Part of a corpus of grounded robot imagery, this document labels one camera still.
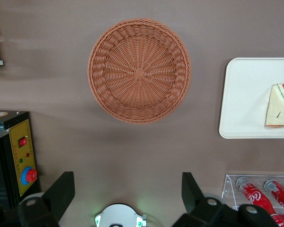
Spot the black hot dog machine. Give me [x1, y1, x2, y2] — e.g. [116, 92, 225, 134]
[0, 110, 41, 211]

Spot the triangular sandwich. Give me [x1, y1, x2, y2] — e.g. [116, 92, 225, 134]
[265, 82, 284, 130]

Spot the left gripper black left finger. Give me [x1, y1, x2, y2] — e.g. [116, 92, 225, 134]
[17, 171, 76, 227]

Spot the red cola bottle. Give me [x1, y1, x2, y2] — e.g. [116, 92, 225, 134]
[264, 179, 284, 217]
[235, 176, 284, 227]

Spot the clear acrylic bottle rack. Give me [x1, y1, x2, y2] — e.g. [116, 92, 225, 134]
[221, 174, 284, 227]

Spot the cream plastic tray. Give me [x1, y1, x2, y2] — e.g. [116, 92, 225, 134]
[219, 57, 284, 140]

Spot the round brown wicker basket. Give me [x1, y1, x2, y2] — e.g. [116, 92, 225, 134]
[87, 18, 192, 124]

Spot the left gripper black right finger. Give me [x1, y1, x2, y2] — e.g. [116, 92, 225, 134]
[172, 172, 235, 227]

